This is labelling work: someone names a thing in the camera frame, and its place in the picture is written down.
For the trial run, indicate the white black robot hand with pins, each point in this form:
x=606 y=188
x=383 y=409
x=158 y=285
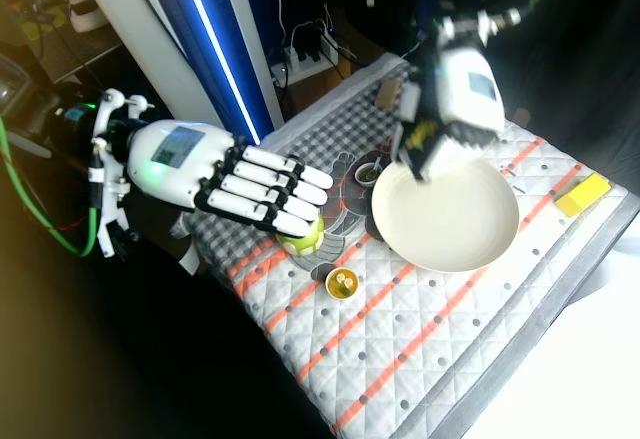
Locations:
x=180 y=164
x=467 y=89

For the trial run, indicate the yellow food piece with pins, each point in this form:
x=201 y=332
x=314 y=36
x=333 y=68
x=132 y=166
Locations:
x=421 y=135

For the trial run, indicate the white round plate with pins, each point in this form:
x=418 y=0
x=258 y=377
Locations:
x=450 y=219

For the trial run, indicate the brown wooden block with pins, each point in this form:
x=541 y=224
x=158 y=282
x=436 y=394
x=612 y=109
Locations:
x=389 y=94

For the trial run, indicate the small bowl with spoon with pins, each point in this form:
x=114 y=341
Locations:
x=367 y=174

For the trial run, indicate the white panel with blue strip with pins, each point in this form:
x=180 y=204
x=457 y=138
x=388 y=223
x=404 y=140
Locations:
x=130 y=34

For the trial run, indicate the yellow block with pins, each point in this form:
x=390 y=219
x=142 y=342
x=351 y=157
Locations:
x=582 y=195

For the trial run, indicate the white power strip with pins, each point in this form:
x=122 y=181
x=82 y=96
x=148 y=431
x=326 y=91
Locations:
x=305 y=61

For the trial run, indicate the small yellow soup bowl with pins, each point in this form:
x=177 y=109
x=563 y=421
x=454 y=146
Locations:
x=342 y=284

